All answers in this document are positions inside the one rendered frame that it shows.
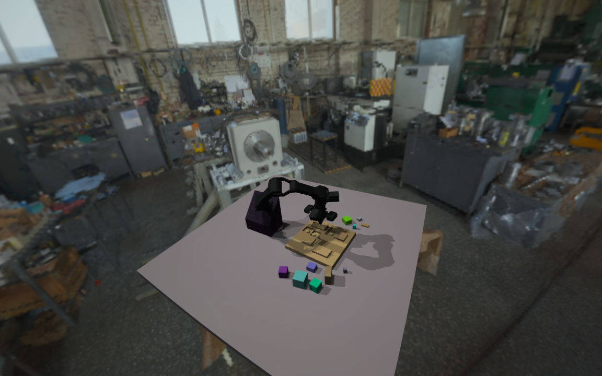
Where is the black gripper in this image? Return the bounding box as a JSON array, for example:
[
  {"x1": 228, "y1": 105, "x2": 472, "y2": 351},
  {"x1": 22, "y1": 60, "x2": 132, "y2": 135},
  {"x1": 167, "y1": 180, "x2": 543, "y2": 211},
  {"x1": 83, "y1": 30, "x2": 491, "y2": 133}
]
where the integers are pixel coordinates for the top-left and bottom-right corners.
[{"x1": 304, "y1": 203, "x2": 338, "y2": 225}]

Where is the brown rectangular block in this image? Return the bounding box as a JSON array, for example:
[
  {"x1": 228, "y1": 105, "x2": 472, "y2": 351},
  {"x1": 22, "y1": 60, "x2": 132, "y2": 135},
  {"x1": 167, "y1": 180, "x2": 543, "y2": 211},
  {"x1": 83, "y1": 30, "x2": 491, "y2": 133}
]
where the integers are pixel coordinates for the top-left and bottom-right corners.
[{"x1": 325, "y1": 266, "x2": 332, "y2": 285}]

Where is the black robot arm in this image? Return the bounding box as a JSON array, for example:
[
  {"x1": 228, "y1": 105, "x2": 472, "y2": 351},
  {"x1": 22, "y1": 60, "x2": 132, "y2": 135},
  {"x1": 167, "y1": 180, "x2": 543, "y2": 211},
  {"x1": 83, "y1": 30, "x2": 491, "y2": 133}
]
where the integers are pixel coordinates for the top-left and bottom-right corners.
[{"x1": 255, "y1": 177, "x2": 339, "y2": 221}]

